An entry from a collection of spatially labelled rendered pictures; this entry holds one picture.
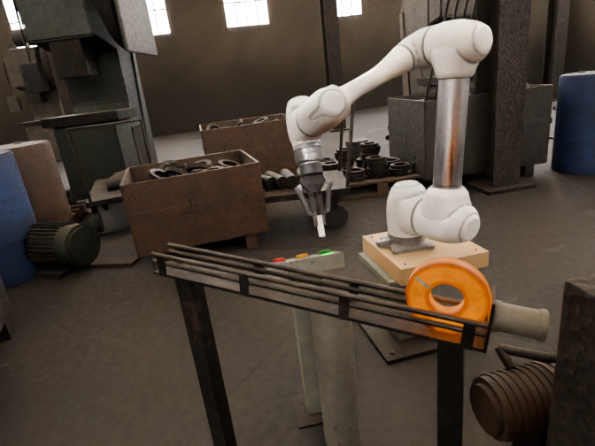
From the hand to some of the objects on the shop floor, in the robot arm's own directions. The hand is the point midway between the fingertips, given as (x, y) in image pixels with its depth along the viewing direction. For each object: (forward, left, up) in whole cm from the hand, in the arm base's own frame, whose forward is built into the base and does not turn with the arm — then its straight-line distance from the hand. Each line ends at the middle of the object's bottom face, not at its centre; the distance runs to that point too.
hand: (320, 226), depth 133 cm
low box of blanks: (-190, -57, -70) cm, 211 cm away
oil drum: (-187, -202, -73) cm, 285 cm away
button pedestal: (+3, -6, -69) cm, 69 cm away
